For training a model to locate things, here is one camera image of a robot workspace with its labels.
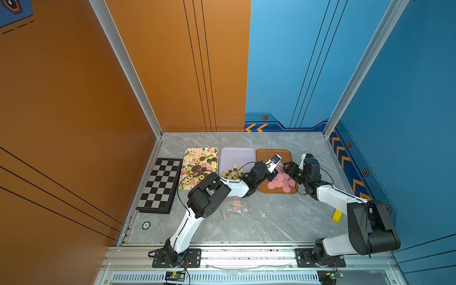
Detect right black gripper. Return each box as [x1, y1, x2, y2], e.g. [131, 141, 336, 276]
[282, 161, 309, 186]

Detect ziploc bag mixed cookies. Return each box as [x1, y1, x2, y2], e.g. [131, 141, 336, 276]
[222, 197, 252, 220]

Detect ziploc bag pink cookies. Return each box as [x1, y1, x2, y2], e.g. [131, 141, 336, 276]
[275, 161, 285, 174]

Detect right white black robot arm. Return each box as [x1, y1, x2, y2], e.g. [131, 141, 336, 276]
[285, 154, 401, 267]

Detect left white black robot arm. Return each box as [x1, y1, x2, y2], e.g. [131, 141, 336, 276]
[164, 155, 281, 267]

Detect poured pink cookies pile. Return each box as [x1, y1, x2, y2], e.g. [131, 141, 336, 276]
[266, 172, 298, 194]

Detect poured mixed cookies pile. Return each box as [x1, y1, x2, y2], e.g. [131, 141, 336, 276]
[221, 164, 245, 180]

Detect brown plastic tray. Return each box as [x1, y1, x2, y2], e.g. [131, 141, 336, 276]
[256, 149, 299, 194]

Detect lavender plastic tray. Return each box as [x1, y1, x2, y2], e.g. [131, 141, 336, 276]
[218, 147, 257, 177]

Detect small yellow block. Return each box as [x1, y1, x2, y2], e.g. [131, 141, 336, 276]
[332, 209, 343, 223]

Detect floral pattern tray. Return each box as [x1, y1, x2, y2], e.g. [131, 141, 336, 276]
[179, 147, 220, 191]

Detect right green circuit board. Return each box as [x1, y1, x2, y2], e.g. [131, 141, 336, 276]
[317, 271, 344, 285]

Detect green circuit board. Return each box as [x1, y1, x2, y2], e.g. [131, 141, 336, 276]
[164, 271, 186, 284]
[317, 271, 344, 285]

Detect black white checkerboard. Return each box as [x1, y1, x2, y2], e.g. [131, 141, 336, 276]
[136, 158, 183, 214]

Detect round floor grommet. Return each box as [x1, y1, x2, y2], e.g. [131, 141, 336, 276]
[142, 222, 151, 230]

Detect left green circuit board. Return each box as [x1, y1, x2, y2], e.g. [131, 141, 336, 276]
[164, 271, 186, 284]

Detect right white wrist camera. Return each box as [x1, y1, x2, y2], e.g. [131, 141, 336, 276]
[299, 154, 308, 170]

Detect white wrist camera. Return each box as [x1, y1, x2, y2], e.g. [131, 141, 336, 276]
[266, 154, 282, 173]
[299, 154, 308, 170]

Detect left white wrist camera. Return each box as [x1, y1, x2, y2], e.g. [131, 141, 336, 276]
[266, 154, 282, 173]

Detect poured ring cookies pile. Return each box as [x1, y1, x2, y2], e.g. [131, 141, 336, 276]
[181, 152, 219, 182]

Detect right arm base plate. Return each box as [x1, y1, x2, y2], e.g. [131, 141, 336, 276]
[294, 248, 346, 268]

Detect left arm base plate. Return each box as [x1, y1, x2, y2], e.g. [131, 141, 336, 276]
[148, 248, 201, 268]

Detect aluminium front rail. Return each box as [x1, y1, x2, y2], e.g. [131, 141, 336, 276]
[100, 243, 400, 273]

